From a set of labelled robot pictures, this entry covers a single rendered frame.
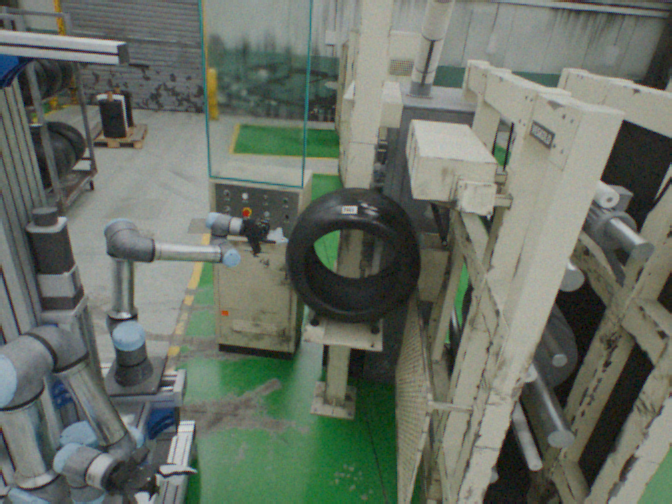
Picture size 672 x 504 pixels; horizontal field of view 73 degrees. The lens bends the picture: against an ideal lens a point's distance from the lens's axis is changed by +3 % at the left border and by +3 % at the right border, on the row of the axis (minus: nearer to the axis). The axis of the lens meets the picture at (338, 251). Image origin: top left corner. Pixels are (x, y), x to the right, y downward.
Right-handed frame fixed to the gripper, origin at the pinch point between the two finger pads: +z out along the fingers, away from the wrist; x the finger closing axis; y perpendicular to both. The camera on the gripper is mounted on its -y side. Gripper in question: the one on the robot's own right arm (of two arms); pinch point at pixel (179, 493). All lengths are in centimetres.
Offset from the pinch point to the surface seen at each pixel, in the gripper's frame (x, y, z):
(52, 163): -261, 2, -324
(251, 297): -166, 34, -65
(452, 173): -74, -78, 46
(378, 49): -124, -115, 4
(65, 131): -332, -15, -382
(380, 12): -122, -128, 3
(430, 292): -141, -9, 45
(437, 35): -164, -128, 22
